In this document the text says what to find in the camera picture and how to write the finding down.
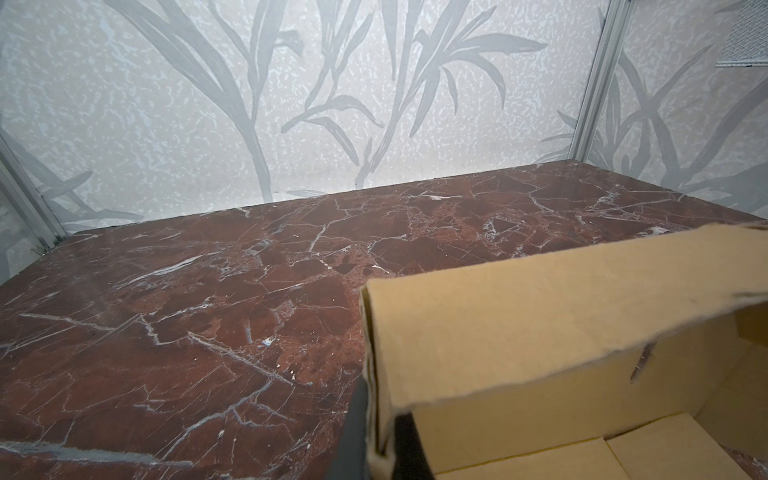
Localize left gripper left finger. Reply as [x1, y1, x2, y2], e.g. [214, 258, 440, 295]
[326, 377, 371, 480]

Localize white wire mesh basket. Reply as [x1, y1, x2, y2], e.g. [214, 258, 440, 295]
[715, 0, 767, 68]

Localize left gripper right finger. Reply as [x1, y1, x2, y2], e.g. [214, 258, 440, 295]
[392, 414, 434, 480]

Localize brown cardboard box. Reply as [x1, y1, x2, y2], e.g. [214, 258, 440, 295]
[361, 224, 767, 479]

